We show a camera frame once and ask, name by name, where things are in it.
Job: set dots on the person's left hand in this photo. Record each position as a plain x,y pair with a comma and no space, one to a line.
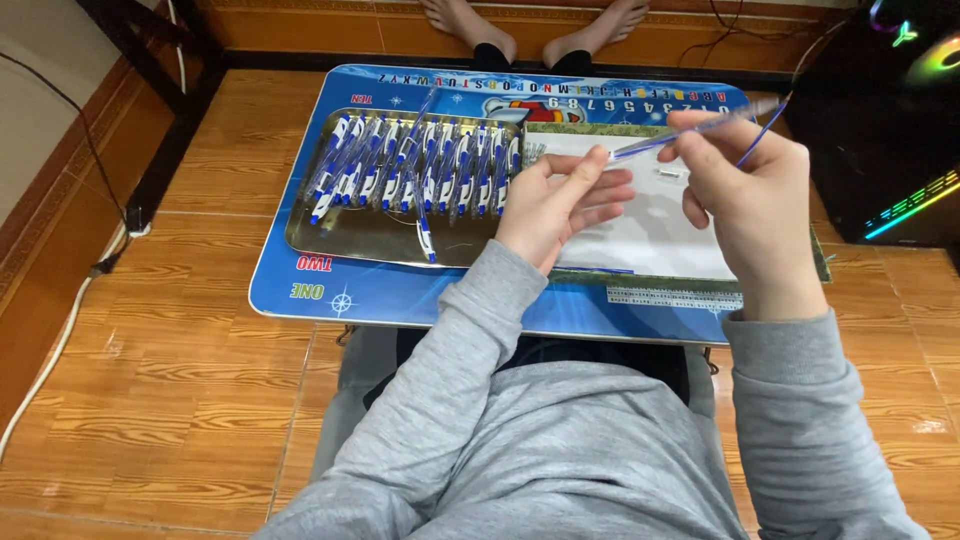
540,206

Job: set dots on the thin blue pen refill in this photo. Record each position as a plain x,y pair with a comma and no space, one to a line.
761,135
596,269

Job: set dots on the blue printed lap table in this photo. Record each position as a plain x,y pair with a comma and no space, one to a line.
420,289

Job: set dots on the person's foot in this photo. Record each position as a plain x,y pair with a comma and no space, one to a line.
592,30
472,22

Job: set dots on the white paper sheet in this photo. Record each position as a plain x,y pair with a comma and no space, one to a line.
652,232

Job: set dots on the black computer case with lights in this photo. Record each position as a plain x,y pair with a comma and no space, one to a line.
870,120

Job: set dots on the person's grey sweatshirt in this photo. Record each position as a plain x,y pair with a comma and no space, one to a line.
570,465

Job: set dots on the pile of small metal springs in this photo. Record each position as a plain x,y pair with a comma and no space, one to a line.
534,154

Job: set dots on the black furniture frame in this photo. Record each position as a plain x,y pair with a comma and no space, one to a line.
169,135

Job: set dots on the person's right hand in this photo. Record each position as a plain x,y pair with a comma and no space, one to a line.
757,202

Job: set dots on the small metal spring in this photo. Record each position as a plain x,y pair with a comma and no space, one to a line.
669,173

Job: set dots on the row of blue white pens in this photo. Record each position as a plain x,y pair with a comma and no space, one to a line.
435,165

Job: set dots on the person's right foot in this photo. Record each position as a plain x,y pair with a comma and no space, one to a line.
592,30

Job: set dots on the green patterned tray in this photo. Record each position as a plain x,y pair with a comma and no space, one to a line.
570,128

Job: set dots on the person's left foot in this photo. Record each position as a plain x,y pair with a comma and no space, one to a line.
472,22

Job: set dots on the clear blue pen barrel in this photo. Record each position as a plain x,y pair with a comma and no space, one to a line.
720,122

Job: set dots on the gold metal tray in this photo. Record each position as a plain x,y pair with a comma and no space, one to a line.
360,236

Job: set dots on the white printed strip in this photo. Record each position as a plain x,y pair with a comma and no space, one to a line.
675,298

